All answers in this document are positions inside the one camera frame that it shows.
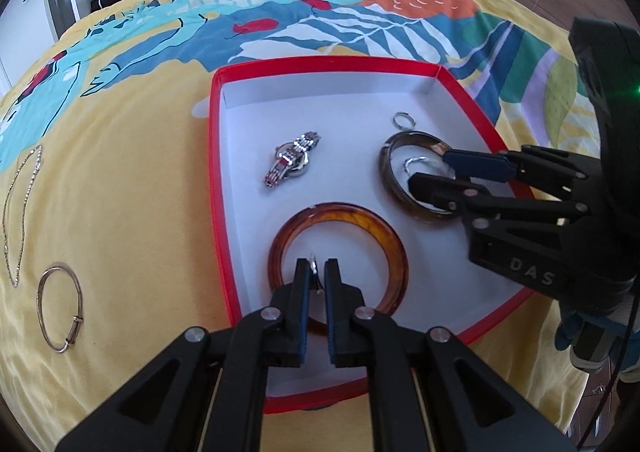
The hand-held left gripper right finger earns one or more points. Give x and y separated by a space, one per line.
331 312

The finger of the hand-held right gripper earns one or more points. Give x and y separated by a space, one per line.
475 166
435 189

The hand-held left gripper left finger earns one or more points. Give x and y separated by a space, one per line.
301 312

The dark brown bangle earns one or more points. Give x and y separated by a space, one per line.
387 177

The amber orange bangle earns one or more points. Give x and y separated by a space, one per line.
385 242

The silver wristwatch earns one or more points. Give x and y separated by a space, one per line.
292 159

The red jewelry box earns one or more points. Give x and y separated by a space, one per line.
240 172

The person's right hand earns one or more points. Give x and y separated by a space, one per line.
590 342

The yellow printed dinosaur blanket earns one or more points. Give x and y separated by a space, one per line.
125 157

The white room door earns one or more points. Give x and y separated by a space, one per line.
25 32

